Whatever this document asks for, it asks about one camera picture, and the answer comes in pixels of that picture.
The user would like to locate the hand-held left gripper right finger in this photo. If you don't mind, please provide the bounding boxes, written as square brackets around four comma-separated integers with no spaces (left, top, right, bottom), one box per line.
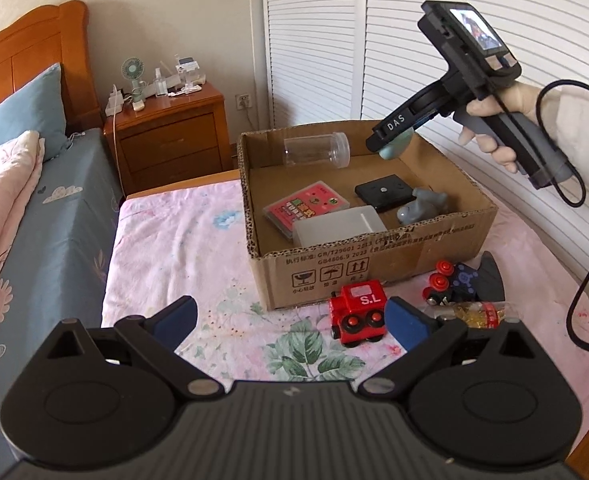
[357,296,550,403]

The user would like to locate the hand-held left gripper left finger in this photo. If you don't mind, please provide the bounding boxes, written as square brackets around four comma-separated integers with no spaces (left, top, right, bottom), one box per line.
[44,295,221,403]

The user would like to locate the brown cardboard box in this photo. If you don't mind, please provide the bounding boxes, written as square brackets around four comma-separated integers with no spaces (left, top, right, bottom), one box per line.
[237,119,498,311]

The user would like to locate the green round toy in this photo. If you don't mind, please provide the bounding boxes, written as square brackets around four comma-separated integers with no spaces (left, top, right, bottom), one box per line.
[379,130,415,161]

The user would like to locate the grey cat toy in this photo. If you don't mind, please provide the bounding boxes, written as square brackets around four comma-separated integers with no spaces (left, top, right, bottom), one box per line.
[397,187,450,226]

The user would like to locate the white plastic jar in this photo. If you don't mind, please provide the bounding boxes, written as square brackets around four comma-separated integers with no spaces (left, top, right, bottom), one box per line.
[293,205,381,248]

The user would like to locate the black case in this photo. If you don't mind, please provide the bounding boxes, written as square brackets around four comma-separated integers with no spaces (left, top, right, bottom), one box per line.
[355,172,415,213]

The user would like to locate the pink card case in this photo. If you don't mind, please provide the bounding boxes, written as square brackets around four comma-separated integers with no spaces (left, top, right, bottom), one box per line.
[264,181,350,241]

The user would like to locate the clear plastic jar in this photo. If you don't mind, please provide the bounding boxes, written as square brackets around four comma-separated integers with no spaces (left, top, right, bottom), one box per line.
[283,131,351,168]

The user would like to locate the person's right hand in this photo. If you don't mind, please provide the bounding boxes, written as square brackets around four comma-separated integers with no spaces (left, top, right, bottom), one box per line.
[459,82,545,175]

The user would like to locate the blue toy train red wheels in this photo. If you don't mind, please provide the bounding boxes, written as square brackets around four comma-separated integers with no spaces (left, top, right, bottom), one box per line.
[422,260,480,307]

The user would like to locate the capsule bottle with silver lid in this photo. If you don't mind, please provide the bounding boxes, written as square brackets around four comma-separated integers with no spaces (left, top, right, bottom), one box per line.
[422,301,520,331]

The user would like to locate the dark grey shark toy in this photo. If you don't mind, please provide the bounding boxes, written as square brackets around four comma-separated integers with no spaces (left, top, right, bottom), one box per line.
[475,252,508,303]

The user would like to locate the wide white louvred door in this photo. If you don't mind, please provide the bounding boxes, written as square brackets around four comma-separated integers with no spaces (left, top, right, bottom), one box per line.
[362,0,589,311]

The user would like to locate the blue bed sheet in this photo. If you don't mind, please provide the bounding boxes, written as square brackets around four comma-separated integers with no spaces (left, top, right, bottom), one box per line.
[0,127,125,461]

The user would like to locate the narrow white louvred door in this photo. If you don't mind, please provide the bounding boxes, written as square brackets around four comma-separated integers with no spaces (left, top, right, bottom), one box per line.
[262,0,370,131]

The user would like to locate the wooden nightstand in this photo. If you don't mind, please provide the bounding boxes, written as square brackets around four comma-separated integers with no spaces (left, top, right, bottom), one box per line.
[103,82,235,196]

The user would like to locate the white power strip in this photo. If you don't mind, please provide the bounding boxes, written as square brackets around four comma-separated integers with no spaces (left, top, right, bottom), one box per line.
[104,85,125,117]

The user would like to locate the white phone stand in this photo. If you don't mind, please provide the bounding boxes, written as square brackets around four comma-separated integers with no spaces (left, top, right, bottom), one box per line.
[174,55,208,93]

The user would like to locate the small green desk fan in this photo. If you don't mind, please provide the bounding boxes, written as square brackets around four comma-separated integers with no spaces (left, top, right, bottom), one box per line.
[121,57,148,103]

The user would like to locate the blue pillow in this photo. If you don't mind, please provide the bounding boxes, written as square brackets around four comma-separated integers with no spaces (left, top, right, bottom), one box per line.
[0,62,70,161]

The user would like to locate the wooden headboard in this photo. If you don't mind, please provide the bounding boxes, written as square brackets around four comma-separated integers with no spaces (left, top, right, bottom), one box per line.
[0,0,105,131]

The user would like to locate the black cable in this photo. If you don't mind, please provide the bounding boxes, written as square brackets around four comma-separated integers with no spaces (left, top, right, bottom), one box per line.
[535,78,589,361]

